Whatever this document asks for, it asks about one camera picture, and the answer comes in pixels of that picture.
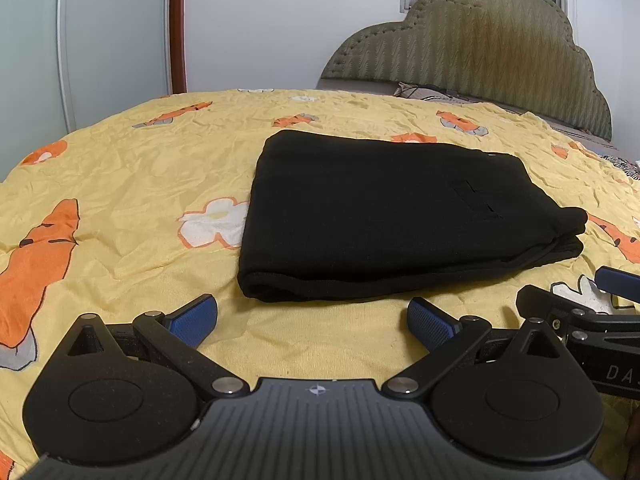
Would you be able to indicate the yellow printed blanket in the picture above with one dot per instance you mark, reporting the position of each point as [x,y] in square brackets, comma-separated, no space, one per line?
[125,170]

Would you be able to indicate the glass wardrobe door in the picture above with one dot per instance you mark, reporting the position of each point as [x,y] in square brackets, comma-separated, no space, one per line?
[30,60]

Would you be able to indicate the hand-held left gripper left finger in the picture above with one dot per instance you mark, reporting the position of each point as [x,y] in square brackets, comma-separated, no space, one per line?
[197,317]

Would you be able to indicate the black pants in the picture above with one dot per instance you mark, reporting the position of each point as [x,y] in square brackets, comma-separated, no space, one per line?
[375,210]

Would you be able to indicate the patterned pillow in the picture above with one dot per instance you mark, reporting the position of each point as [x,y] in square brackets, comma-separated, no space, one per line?
[425,92]

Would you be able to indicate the black white striped cloth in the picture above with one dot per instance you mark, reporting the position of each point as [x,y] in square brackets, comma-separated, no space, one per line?
[625,165]

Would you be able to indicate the olive padded headboard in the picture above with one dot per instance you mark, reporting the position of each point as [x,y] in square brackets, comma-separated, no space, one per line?
[475,50]

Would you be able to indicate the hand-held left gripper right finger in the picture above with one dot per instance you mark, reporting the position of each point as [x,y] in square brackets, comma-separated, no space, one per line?
[430,322]

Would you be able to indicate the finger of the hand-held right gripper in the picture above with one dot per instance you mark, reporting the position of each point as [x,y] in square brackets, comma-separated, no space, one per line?
[612,277]
[540,299]

